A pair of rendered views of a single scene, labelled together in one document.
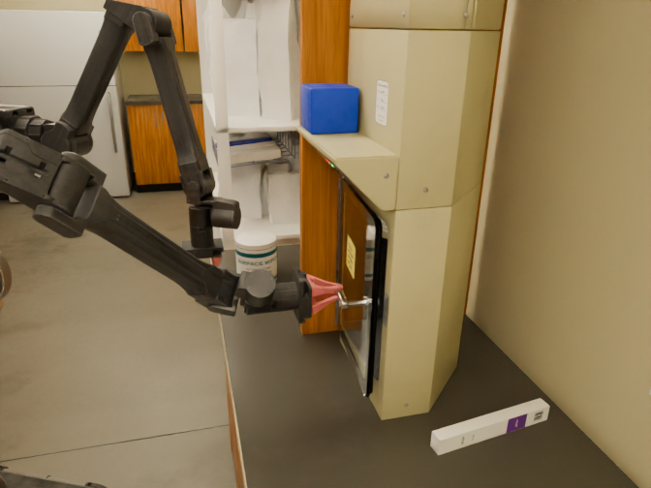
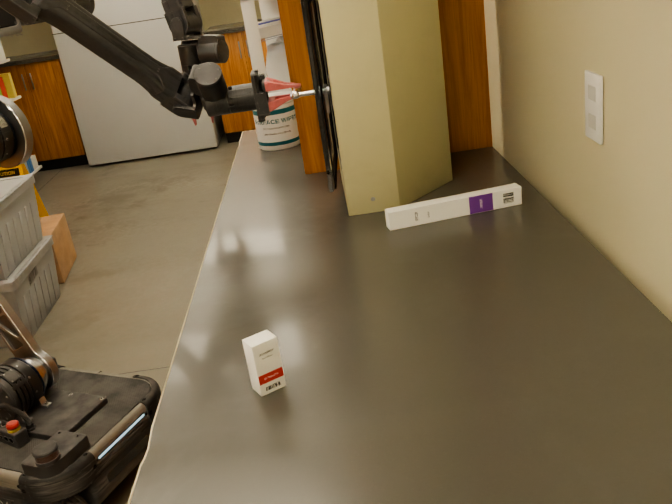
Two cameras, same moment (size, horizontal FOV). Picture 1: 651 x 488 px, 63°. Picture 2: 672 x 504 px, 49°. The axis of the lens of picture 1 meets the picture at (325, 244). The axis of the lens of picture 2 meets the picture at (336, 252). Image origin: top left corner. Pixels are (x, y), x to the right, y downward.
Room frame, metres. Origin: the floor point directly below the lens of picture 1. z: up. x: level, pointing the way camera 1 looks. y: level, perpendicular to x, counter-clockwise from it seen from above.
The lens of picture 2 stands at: (-0.52, -0.48, 1.46)
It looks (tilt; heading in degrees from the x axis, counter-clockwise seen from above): 22 degrees down; 15
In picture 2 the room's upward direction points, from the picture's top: 9 degrees counter-clockwise
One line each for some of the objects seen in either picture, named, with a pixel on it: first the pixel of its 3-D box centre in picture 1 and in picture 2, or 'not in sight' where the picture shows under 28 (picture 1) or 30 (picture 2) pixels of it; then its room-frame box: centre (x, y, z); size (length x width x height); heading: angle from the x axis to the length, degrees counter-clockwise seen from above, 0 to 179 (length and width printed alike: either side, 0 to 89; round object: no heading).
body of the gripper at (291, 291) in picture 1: (287, 296); (246, 97); (0.97, 0.08, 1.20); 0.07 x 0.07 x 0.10; 15
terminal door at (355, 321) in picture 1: (354, 283); (320, 87); (1.05, -0.07, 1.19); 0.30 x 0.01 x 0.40; 11
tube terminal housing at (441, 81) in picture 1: (419, 221); (378, 13); (1.09, -0.20, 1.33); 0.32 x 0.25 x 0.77; 15
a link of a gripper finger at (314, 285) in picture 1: (321, 294); (280, 94); (0.99, 0.01, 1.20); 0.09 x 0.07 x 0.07; 105
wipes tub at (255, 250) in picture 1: (256, 259); (276, 120); (1.57, 0.22, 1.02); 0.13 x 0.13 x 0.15
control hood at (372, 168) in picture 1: (340, 163); not in sight; (1.04, -0.03, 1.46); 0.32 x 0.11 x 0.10; 15
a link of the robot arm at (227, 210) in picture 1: (215, 202); (202, 39); (1.26, 0.27, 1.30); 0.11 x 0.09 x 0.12; 79
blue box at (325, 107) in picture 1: (328, 107); not in sight; (1.14, 0.00, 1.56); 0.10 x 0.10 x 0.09; 15
